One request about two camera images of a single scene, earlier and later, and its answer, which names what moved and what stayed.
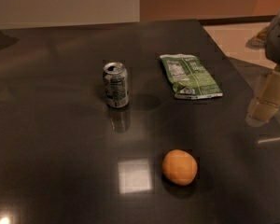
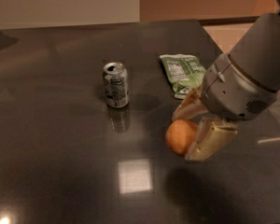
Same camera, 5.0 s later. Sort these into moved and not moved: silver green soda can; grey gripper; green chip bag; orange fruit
Moved: grey gripper; orange fruit
Not moved: silver green soda can; green chip bag
